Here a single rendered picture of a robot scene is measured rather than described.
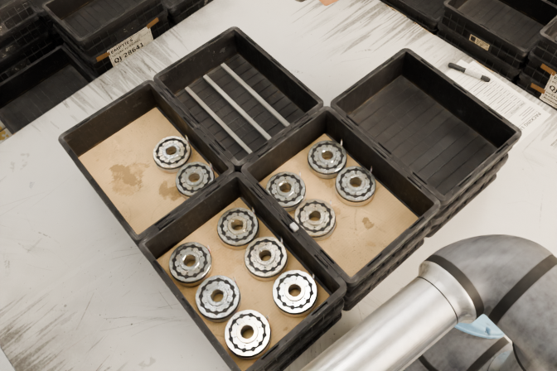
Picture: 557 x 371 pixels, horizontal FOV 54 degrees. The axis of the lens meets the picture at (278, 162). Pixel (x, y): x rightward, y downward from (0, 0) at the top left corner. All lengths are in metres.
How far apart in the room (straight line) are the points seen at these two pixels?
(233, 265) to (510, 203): 0.79
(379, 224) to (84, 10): 1.66
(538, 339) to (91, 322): 1.11
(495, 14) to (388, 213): 1.37
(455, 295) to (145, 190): 0.97
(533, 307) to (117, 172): 1.13
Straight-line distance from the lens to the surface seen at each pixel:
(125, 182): 1.51
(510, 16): 2.58
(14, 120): 2.57
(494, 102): 1.82
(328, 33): 1.93
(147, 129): 1.59
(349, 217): 1.38
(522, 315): 0.73
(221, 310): 1.28
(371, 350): 0.68
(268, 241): 1.33
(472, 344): 1.13
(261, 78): 1.64
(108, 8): 2.51
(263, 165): 1.39
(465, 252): 0.73
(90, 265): 1.59
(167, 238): 1.34
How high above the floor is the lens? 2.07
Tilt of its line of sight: 58 degrees down
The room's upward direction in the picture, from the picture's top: 7 degrees counter-clockwise
